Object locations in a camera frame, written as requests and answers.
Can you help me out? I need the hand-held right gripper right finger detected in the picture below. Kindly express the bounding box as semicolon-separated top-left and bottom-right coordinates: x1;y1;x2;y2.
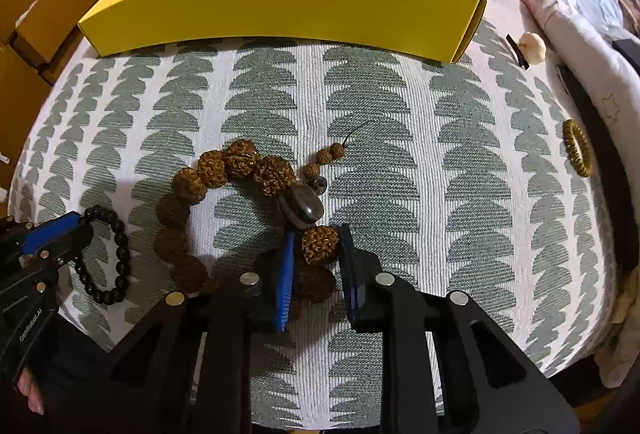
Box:
339;223;581;434

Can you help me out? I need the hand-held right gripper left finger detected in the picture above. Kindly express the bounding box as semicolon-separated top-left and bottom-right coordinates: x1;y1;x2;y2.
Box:
107;230;301;434

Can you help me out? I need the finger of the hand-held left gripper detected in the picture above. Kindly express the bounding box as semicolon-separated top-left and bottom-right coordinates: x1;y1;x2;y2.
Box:
0;211;94;267

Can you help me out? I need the black bead bracelet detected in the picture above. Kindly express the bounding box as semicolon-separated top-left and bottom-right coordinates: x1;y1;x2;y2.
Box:
75;206;132;305

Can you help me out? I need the brown rough bead bracelet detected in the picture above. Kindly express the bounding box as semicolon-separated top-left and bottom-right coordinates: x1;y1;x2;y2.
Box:
154;116;376;310

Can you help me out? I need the person's left hand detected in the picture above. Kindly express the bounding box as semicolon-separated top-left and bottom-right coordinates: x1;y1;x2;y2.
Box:
15;371;46;415

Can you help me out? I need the green and white patterned blanket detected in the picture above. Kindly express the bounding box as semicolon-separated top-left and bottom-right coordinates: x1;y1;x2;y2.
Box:
10;11;621;430

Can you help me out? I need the black box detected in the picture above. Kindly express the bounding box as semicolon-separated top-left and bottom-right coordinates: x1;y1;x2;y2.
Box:
612;39;640;70

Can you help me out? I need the gold hair tie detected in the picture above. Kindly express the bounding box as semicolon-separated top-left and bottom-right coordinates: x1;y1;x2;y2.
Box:
562;119;593;176

